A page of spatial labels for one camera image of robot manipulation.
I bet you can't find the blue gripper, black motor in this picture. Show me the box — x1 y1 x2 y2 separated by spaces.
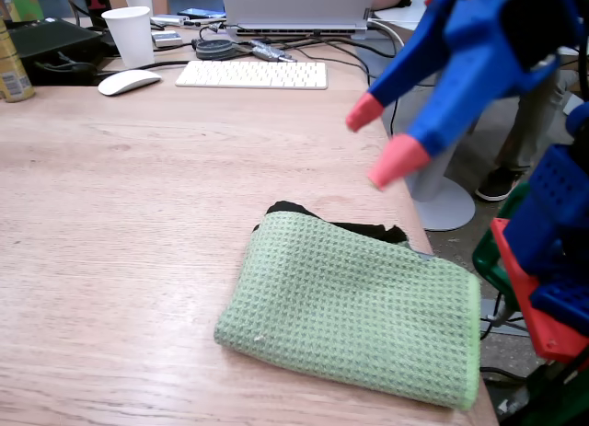
344 0 579 190

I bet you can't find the green waffle cloth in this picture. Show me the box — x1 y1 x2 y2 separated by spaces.
214 200 483 411

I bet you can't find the grey trouser leg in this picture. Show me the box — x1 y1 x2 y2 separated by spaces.
496 69 579 174

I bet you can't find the black shoe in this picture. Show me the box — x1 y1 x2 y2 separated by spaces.
474 167 525 203

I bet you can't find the silver laptop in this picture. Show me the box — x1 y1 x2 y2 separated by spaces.
219 0 376 37

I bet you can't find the white keyboard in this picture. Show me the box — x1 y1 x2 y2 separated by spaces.
174 60 329 91

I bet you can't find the green clamp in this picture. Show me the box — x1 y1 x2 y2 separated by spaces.
471 181 530 307
522 351 589 426

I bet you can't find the round black disc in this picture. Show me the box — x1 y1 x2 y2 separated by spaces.
195 38 239 62

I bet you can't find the blue smartphone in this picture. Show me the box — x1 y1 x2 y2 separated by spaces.
177 6 227 20

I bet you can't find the grey floor plate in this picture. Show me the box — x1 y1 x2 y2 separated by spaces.
480 317 530 339

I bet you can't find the small silver box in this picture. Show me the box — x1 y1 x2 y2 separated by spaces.
150 29 184 49

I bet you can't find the white flat hub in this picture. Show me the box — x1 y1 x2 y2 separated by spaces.
149 14 190 28

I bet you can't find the white computer mouse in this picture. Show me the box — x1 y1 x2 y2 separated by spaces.
97 69 163 97

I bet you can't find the black bottle, red letter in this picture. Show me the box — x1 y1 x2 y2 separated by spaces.
78 0 114 28

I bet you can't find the black box device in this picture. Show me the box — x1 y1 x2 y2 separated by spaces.
7 18 106 86

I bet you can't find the green yellow carton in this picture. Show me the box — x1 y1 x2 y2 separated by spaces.
0 0 45 23

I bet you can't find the yellow drink can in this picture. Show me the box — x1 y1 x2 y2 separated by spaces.
0 18 36 103

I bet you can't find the white cable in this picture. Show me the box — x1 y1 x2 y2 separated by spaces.
366 19 407 138

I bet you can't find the thin black adapter cable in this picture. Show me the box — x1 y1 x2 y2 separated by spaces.
321 37 398 59

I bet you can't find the white round pedestal table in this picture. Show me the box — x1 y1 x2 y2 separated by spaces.
372 0 478 233

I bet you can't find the grey cable adapter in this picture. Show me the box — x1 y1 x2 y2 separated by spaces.
249 38 298 63

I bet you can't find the black desk cable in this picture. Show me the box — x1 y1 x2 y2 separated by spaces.
94 59 190 75

